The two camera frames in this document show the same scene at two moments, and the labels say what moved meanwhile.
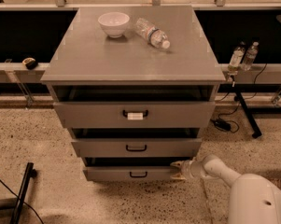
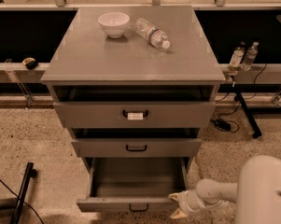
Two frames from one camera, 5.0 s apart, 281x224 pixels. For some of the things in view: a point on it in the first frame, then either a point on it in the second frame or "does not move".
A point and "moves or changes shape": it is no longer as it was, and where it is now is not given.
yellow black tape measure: (30, 63) does not move
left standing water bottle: (236, 59) does not move
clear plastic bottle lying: (154, 35) does not move
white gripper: (186, 169) → (184, 203)
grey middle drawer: (137, 147) does not move
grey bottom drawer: (128, 173) moves or changes shape
